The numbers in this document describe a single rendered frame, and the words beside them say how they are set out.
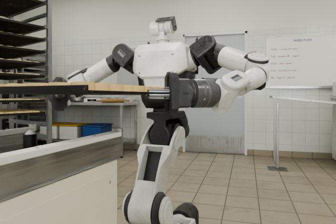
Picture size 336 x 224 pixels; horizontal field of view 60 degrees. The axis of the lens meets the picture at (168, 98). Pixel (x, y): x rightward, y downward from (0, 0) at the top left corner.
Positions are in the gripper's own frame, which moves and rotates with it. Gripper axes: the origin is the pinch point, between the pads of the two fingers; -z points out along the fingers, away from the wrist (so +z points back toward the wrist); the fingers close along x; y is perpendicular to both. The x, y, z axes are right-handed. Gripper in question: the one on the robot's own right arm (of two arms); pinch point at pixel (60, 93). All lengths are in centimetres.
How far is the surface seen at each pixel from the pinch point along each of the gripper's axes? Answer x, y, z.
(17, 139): -12.7, -11.8, -22.2
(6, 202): -17, -10, -63
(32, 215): -20, -7, -60
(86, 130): -58, 59, 398
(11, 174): -13, -9, -61
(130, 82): 26, 134, 394
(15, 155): -10, -9, -61
